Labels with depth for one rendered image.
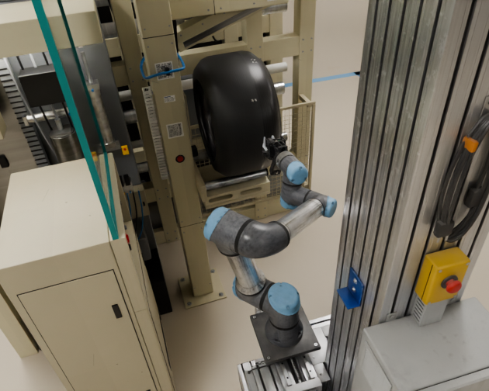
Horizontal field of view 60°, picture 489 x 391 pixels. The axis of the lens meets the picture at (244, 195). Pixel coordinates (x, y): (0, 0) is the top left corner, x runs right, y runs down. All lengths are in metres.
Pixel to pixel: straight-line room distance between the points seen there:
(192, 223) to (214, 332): 0.70
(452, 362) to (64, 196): 1.33
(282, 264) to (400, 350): 1.88
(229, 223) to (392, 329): 0.53
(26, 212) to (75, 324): 0.43
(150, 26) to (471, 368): 1.57
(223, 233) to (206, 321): 1.48
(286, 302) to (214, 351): 1.09
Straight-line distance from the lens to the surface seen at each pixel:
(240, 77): 1.94
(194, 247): 2.51
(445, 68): 0.79
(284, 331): 1.69
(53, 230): 1.54
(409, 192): 0.90
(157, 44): 1.88
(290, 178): 1.55
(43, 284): 1.54
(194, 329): 2.69
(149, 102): 1.98
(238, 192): 2.20
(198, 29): 2.32
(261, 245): 1.25
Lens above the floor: 2.20
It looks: 38 degrees down
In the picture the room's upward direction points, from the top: 4 degrees counter-clockwise
